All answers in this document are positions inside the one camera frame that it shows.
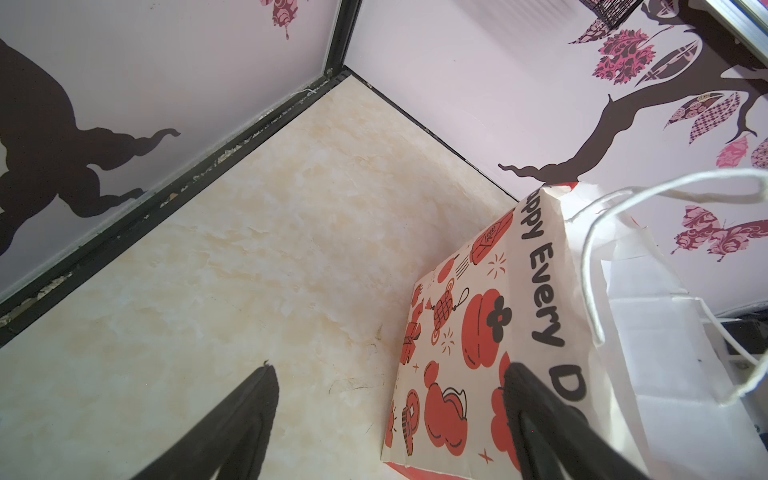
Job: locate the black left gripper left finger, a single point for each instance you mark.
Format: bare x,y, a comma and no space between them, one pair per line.
231,441

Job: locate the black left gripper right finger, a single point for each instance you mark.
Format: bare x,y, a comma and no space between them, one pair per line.
550,439

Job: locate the red and white paper bag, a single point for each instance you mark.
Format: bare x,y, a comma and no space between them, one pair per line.
569,285

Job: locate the black corner frame post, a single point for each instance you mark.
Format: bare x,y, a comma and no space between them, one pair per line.
342,34

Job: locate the black wire basket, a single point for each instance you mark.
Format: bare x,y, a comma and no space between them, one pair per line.
612,13

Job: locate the aluminium rail left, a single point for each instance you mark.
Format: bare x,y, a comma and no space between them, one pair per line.
747,20

